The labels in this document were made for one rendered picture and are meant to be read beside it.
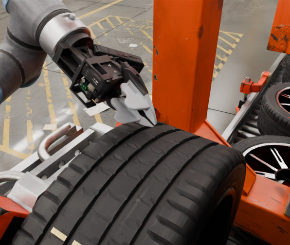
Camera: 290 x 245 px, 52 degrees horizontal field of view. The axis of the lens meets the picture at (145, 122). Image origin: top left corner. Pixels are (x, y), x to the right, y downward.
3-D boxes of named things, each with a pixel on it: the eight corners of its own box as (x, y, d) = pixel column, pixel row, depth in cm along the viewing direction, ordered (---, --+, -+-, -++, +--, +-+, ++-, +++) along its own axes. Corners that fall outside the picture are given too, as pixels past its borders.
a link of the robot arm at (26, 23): (33, 14, 67) (46, -28, 61) (68, 51, 64) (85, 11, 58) (-7, 15, 59) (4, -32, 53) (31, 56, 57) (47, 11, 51)
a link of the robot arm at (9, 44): (-22, 78, 63) (-11, 29, 56) (10, 56, 72) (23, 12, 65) (18, 101, 64) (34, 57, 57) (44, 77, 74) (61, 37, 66)
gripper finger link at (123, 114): (131, 144, 51) (97, 107, 53) (149, 133, 56) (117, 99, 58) (140, 133, 50) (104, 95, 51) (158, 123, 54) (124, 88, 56)
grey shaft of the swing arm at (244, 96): (238, 136, 238) (251, 80, 209) (231, 133, 240) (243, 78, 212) (242, 131, 244) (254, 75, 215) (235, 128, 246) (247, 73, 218)
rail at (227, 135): (187, 234, 152) (190, 206, 139) (171, 225, 156) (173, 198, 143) (289, 65, 321) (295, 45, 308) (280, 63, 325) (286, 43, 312)
